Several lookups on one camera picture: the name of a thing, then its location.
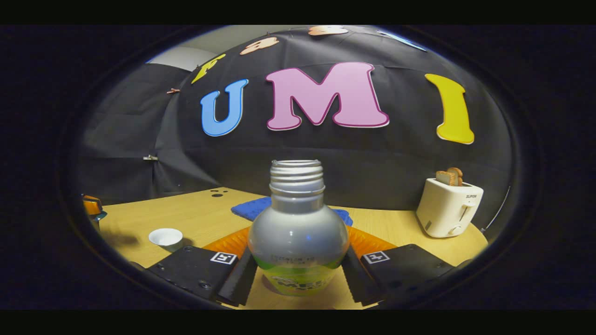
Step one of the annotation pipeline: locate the blue towel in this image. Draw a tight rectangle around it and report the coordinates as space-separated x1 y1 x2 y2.
231 196 353 227

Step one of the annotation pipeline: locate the white teacup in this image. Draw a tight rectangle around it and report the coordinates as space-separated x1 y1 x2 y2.
149 228 183 247

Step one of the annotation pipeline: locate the toaster power cable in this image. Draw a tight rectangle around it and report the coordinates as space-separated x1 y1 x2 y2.
482 186 511 232

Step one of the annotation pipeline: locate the white toaster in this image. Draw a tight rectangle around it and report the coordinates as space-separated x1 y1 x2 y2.
416 178 484 239

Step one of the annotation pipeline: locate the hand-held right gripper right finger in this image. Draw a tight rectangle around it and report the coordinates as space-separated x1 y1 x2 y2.
342 226 454 308

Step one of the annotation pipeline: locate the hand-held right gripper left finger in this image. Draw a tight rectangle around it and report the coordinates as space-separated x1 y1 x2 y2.
140 227 258 308

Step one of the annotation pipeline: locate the silver water bottle green label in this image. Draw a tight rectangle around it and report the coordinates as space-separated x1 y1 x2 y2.
247 160 350 297

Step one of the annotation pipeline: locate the black backdrop cloth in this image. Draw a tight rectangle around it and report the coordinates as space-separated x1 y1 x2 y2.
77 26 517 228

